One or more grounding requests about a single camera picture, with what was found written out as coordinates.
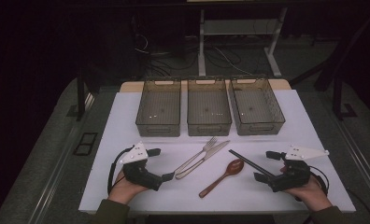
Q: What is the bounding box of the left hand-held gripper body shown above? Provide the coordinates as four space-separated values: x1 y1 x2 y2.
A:
119 142 163 191

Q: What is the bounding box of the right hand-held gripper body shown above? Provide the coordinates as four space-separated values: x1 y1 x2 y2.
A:
266 145 330 193

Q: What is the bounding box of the brown wooden spoon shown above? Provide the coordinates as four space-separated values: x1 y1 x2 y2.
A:
198 158 246 199

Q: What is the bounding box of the smoky clear plastic bin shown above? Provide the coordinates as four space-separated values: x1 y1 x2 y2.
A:
135 77 182 138
186 77 233 137
228 76 286 136

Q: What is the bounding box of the steel table knife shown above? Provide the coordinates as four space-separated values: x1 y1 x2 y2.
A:
175 140 231 180

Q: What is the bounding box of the person's left hand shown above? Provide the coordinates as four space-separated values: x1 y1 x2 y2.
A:
107 170 149 205

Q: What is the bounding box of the person's right hand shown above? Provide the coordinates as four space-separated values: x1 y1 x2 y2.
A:
284 176 333 213

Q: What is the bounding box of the black metal stand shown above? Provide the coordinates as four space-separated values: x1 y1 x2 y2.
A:
332 76 359 121

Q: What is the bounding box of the black slanted stand leg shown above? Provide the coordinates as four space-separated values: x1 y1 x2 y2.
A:
313 8 370 92

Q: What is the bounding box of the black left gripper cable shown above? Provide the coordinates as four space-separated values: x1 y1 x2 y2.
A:
107 145 135 195

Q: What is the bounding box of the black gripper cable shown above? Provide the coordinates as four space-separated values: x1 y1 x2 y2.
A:
107 145 135 195
308 165 331 197

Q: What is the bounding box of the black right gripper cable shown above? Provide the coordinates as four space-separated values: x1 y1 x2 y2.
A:
308 165 331 197

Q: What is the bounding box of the metal floor rail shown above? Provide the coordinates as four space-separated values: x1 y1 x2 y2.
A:
27 92 95 224
335 118 370 200

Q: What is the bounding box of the black floor cable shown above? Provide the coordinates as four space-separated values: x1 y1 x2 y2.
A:
345 187 370 224

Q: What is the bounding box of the tangle of black floor cables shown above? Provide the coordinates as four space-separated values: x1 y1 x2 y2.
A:
133 31 252 77

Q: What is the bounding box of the white floor cable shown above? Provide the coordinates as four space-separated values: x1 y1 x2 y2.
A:
215 46 252 76

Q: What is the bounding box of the white desk frame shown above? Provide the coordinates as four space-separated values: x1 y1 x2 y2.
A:
197 7 289 78

